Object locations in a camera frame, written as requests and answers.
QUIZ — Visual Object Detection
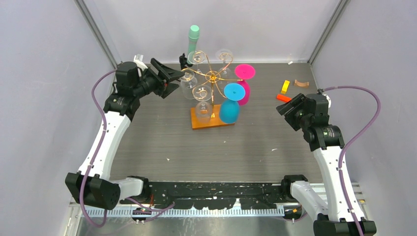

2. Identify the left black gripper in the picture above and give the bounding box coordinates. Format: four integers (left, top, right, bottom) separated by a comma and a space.
133, 59, 185, 99

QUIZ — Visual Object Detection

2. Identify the clear front wine glass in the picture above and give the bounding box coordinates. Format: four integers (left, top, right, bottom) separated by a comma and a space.
193, 85, 213, 124

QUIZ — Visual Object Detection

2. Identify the clear wine glass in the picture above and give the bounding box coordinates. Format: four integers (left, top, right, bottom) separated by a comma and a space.
187, 50, 206, 75
193, 85, 213, 124
216, 49, 233, 81

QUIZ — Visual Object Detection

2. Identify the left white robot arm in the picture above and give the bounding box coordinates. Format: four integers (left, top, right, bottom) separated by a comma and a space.
65, 58, 184, 210

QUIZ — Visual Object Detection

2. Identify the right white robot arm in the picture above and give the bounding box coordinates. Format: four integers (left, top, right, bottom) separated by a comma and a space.
276, 93, 377, 236

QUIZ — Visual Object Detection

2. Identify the clear rear left wine glass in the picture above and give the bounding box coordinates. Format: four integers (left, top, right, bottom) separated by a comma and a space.
187, 50, 206, 75

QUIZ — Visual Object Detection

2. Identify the clear rear right wine glass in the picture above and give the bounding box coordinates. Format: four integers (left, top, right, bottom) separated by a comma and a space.
216, 49, 233, 81

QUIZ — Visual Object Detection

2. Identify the blue wine glass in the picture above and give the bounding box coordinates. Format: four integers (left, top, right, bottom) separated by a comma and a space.
219, 83, 246, 124

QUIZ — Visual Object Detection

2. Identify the pink wine glass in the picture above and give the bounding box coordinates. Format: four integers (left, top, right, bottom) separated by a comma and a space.
235, 64, 256, 106

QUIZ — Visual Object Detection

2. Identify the orange wooden block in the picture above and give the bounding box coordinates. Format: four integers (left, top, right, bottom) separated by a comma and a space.
276, 94, 292, 103

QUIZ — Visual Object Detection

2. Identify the small black tripod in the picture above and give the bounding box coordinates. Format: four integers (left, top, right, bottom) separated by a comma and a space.
179, 53, 193, 70

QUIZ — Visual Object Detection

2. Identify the yellow wooden block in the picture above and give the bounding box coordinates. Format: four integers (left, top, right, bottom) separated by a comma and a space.
281, 80, 290, 94

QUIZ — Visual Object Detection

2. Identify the brown wooden arch block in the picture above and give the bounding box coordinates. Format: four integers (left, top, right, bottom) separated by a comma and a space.
294, 80, 309, 88

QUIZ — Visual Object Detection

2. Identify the mint green bottle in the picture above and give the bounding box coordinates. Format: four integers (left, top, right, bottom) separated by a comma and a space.
187, 25, 200, 66

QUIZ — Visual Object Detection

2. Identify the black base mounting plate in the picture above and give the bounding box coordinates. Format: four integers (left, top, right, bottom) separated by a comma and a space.
133, 181, 303, 211

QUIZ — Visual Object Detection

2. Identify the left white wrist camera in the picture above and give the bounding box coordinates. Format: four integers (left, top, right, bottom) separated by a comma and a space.
133, 54, 148, 70

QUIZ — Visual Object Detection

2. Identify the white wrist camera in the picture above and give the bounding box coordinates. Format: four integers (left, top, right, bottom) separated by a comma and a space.
317, 90, 332, 108
133, 54, 148, 70

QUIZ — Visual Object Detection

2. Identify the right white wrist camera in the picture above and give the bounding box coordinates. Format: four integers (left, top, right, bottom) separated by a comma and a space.
317, 90, 332, 108

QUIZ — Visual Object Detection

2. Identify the gold wire glass rack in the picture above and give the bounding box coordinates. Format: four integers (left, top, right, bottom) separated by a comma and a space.
179, 49, 240, 130

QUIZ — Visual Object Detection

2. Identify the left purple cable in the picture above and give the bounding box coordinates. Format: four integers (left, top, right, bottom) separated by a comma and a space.
79, 69, 119, 228

